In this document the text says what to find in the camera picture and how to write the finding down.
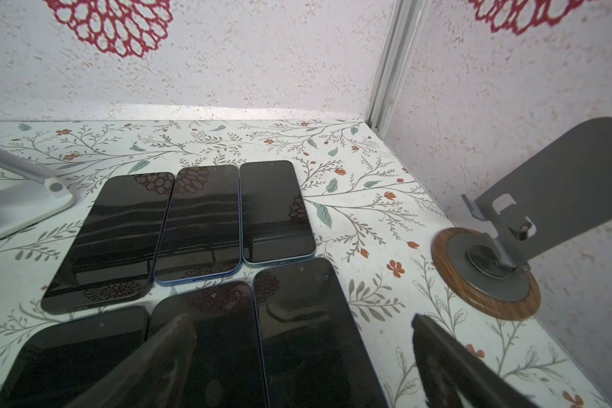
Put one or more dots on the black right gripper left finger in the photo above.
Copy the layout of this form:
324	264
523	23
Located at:
154	375

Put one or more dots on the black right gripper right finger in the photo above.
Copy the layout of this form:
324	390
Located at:
453	377

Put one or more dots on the black phone reddish screen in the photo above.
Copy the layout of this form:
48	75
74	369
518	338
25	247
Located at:
225	367

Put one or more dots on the blue-edged black phone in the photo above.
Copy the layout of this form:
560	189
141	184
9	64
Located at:
201	239

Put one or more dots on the teal-edged black phone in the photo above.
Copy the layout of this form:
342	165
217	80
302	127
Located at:
274	220

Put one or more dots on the black folding phone stand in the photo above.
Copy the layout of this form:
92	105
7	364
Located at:
39	196

